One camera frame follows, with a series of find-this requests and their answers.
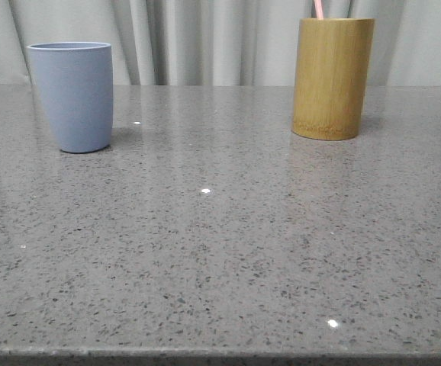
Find blue plastic cup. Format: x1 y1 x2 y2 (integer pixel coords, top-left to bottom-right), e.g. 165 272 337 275
27 42 114 153

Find bamboo cylindrical holder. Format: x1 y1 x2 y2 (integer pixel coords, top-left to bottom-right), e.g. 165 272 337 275
291 18 375 141

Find grey pleated curtain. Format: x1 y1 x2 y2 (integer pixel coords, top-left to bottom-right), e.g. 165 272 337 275
0 1 441 86

